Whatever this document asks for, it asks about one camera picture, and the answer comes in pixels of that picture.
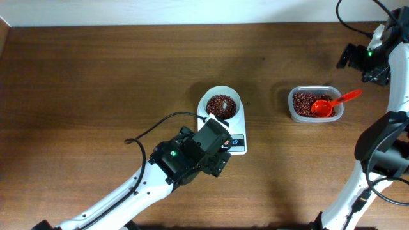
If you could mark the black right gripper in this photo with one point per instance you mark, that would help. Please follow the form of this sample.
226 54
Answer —
358 51

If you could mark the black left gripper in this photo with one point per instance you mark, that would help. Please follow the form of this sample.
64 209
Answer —
216 164

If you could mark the red plastic measuring scoop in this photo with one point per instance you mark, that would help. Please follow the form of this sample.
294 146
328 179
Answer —
324 108

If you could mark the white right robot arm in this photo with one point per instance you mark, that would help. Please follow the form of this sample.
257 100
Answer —
380 156

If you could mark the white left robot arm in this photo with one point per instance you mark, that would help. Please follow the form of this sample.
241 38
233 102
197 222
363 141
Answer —
172 164

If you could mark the red beans in bowl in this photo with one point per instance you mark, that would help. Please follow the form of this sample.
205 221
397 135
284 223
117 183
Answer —
221 106

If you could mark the white round bowl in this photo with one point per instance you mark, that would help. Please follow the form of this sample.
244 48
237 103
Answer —
221 90

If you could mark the white digital kitchen scale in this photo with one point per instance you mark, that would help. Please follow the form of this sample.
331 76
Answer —
236 127

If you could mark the clear plastic bean container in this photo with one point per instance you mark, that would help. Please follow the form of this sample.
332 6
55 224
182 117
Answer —
316 90

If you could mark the red adzuki beans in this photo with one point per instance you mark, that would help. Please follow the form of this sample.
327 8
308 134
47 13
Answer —
302 103

